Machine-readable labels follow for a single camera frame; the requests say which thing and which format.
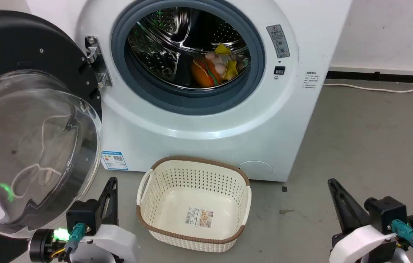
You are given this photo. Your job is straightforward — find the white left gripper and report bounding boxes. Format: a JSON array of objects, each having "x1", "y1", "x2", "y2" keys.
[{"x1": 28, "y1": 178, "x2": 140, "y2": 263}]

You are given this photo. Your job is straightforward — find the grey warning label sticker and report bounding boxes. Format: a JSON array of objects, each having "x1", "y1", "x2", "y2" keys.
[{"x1": 266, "y1": 24, "x2": 290, "y2": 59}]

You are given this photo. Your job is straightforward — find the round white filter cover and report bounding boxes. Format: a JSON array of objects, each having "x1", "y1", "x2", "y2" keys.
[{"x1": 238, "y1": 161, "x2": 274, "y2": 180}]

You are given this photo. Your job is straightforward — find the black washer door glass bowl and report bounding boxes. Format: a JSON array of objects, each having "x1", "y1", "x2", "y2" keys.
[{"x1": 0, "y1": 10, "x2": 103, "y2": 263}]

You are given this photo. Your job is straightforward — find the stainless steel washer drum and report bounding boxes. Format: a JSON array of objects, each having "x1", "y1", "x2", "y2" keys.
[{"x1": 128, "y1": 7, "x2": 251, "y2": 90}]

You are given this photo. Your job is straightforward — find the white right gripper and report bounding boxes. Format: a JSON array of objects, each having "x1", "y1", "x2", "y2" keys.
[{"x1": 328, "y1": 178, "x2": 413, "y2": 263}]

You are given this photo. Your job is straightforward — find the yellow and white plush doll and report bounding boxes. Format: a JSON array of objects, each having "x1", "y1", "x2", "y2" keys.
[{"x1": 205, "y1": 43, "x2": 250, "y2": 81}]

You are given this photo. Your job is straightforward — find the white front-load washing machine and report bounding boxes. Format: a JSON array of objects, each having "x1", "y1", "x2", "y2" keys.
[{"x1": 26, "y1": 0, "x2": 353, "y2": 182}]

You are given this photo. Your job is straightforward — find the cream laundry basket brown rim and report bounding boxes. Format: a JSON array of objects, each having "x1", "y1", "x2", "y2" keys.
[{"x1": 136, "y1": 156, "x2": 252, "y2": 253}]

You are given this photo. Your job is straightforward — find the black baseboard strip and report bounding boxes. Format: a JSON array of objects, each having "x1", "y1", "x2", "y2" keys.
[{"x1": 326, "y1": 70, "x2": 413, "y2": 85}]

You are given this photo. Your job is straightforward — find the white floor cable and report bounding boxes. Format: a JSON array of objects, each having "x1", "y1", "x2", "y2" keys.
[{"x1": 323, "y1": 83, "x2": 413, "y2": 93}]

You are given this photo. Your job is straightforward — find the orange hamburger plush toy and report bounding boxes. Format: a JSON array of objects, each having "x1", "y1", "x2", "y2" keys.
[{"x1": 191, "y1": 58, "x2": 222, "y2": 88}]

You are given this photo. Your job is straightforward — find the small printed text label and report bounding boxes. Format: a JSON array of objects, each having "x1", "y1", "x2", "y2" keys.
[{"x1": 303, "y1": 71, "x2": 320, "y2": 90}]

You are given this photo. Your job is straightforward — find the paper product label sticker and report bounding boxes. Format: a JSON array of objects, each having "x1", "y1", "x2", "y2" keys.
[{"x1": 185, "y1": 207, "x2": 214, "y2": 228}]

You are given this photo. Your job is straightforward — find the blue white energy label sticker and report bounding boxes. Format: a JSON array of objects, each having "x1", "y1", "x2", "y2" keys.
[{"x1": 101, "y1": 150, "x2": 128, "y2": 171}]

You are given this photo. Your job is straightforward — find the chrome door hinge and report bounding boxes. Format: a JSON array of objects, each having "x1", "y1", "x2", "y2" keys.
[{"x1": 84, "y1": 36, "x2": 113, "y2": 90}]

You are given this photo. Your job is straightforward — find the teal plug left gripper cable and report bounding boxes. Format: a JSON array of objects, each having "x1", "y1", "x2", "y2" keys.
[{"x1": 51, "y1": 222, "x2": 85, "y2": 258}]

